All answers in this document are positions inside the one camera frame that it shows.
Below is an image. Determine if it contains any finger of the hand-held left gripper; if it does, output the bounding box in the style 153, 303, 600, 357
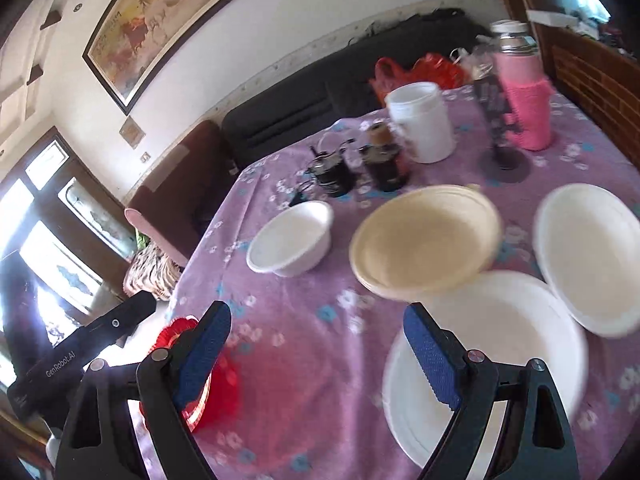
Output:
81, 290, 157, 357

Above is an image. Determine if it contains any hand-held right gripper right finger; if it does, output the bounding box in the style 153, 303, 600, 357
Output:
404, 302, 583, 480

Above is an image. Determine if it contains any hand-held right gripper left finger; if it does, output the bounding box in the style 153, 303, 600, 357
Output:
55, 301, 233, 480

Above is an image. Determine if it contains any red plastic dish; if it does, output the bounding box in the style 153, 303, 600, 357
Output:
139, 316, 243, 433

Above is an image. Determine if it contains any large white plate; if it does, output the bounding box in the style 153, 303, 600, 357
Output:
382, 270, 589, 467

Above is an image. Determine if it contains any cream bowl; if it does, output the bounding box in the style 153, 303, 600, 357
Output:
349, 185, 502, 302

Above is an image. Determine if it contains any small white bowl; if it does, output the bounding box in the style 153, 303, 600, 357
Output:
246, 201, 334, 278

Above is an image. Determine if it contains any wide white bowl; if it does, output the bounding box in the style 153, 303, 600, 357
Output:
532, 182, 640, 338

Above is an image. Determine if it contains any wicker basket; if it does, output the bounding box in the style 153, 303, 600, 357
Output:
123, 242, 183, 302

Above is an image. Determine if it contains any wooden door with glass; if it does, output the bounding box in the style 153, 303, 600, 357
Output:
0, 127, 138, 361

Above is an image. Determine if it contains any purple floral tablecloth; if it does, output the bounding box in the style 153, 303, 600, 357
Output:
170, 82, 640, 480

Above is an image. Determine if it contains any brown armchair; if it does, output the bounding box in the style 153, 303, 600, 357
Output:
124, 120, 236, 268

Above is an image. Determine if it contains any dark bottle with cork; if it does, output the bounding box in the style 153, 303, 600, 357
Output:
357, 122, 409, 192

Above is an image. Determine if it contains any dark jar with metal clasp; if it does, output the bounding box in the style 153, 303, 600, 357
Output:
306, 151, 354, 197

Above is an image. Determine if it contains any grey phone stand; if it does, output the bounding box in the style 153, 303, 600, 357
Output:
472, 77, 532, 184

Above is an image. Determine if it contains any white plastic jar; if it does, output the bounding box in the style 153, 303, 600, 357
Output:
386, 81, 457, 164

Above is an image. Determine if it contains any pink knitted-sleeve thermos bottle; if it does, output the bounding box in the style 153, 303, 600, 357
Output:
489, 20, 556, 151

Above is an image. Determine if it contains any black sofa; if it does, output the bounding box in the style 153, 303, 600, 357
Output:
221, 7, 493, 171

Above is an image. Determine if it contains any red plastic bag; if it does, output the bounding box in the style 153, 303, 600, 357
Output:
369, 53, 468, 98

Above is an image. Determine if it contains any clear plastic container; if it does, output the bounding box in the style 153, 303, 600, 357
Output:
450, 42, 498, 81

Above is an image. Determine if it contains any white flat box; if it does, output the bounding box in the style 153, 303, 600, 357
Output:
527, 9, 583, 27

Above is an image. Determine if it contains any small framed wall picture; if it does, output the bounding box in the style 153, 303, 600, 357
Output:
119, 116, 147, 149

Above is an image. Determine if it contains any framed wall painting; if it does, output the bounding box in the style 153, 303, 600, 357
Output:
82, 0, 286, 116

